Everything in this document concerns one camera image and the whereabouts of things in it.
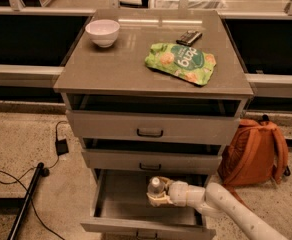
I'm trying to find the grey drawer cabinet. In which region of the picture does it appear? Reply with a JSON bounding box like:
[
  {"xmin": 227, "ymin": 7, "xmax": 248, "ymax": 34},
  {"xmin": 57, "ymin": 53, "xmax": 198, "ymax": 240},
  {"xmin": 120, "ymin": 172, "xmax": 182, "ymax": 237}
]
[{"xmin": 53, "ymin": 8, "xmax": 255, "ymax": 240}]

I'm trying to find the small black device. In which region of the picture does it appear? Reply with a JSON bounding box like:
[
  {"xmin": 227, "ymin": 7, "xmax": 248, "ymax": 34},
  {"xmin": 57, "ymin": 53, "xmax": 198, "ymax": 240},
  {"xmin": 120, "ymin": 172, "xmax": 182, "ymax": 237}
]
[{"xmin": 176, "ymin": 30, "xmax": 202, "ymax": 46}]

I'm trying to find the clear plastic water bottle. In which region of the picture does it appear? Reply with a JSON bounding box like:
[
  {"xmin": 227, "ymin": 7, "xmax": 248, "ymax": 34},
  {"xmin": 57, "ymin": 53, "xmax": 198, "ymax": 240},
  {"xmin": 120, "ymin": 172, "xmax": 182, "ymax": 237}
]
[{"xmin": 147, "ymin": 177, "xmax": 165, "ymax": 197}]

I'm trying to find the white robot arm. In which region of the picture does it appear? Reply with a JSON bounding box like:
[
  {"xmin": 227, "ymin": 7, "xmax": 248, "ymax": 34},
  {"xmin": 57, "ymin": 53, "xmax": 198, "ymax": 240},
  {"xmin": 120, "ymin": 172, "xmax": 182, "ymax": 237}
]
[{"xmin": 147, "ymin": 176, "xmax": 288, "ymax": 240}]

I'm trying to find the grey middle drawer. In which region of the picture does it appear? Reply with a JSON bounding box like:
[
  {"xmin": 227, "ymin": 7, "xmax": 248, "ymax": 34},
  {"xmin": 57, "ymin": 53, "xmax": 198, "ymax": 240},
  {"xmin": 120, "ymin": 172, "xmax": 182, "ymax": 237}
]
[{"xmin": 82, "ymin": 139, "xmax": 222, "ymax": 175}]

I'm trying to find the orange backpack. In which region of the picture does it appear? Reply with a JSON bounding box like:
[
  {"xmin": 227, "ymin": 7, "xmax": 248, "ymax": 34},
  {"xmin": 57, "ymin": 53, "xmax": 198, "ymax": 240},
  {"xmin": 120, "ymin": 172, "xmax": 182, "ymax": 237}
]
[{"xmin": 218, "ymin": 115, "xmax": 289, "ymax": 199}]

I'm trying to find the grey drawer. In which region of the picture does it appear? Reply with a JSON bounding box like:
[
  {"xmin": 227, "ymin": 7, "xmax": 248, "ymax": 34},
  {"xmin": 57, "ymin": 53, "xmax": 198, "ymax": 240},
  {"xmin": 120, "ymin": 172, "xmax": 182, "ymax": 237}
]
[
  {"xmin": 62, "ymin": 93, "xmax": 244, "ymax": 145},
  {"xmin": 81, "ymin": 170, "xmax": 216, "ymax": 240},
  {"xmin": 82, "ymin": 139, "xmax": 222, "ymax": 175}
]

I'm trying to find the black power adapter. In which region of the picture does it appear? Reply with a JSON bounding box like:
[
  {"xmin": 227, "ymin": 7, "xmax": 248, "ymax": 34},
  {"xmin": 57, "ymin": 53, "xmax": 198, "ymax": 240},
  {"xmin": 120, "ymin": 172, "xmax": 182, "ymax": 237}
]
[{"xmin": 55, "ymin": 139, "xmax": 69, "ymax": 156}]

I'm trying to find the black floor cable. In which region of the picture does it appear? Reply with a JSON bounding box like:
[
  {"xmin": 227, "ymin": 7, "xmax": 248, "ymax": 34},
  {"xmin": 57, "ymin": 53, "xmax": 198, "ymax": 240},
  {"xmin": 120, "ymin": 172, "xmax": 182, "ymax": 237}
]
[{"xmin": 0, "ymin": 120, "xmax": 69, "ymax": 240}]

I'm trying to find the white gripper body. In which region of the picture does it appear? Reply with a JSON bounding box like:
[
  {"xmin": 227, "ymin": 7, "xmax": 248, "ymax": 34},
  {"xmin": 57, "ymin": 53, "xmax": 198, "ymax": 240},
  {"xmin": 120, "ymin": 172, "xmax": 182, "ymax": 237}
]
[{"xmin": 168, "ymin": 181, "xmax": 189, "ymax": 207}]

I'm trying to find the black pole on floor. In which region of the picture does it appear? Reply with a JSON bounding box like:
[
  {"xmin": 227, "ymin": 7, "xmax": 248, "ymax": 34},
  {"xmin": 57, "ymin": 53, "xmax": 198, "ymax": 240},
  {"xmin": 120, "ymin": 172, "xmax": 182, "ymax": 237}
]
[{"xmin": 7, "ymin": 162, "xmax": 44, "ymax": 240}]

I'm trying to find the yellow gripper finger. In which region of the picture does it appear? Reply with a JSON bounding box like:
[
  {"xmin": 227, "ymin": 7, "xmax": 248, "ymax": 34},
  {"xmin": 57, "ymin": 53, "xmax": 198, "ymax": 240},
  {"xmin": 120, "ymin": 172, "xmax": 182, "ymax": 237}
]
[
  {"xmin": 155, "ymin": 176, "xmax": 173, "ymax": 193},
  {"xmin": 147, "ymin": 193, "xmax": 173, "ymax": 207}
]

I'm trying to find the white ceramic bowl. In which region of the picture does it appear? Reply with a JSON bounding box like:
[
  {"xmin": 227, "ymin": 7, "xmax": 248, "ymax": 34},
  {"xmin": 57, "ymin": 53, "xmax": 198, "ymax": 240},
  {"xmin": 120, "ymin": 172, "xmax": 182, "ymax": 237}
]
[{"xmin": 85, "ymin": 19, "xmax": 120, "ymax": 48}]

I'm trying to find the green snack bag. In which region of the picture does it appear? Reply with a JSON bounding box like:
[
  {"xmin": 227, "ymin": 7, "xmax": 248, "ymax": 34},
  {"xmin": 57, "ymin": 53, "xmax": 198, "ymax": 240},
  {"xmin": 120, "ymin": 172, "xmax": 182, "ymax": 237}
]
[{"xmin": 145, "ymin": 43, "xmax": 216, "ymax": 86}]

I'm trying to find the grey top drawer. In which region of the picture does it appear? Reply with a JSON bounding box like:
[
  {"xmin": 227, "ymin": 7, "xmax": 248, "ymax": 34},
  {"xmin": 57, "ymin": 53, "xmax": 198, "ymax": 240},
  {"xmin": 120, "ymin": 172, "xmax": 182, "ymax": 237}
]
[{"xmin": 62, "ymin": 93, "xmax": 244, "ymax": 145}]

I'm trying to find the grey bottom drawer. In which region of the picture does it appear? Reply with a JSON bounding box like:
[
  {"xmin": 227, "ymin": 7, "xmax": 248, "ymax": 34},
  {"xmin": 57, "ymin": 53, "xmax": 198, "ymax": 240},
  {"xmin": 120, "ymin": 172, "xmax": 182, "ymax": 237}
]
[{"xmin": 81, "ymin": 170, "xmax": 216, "ymax": 240}]

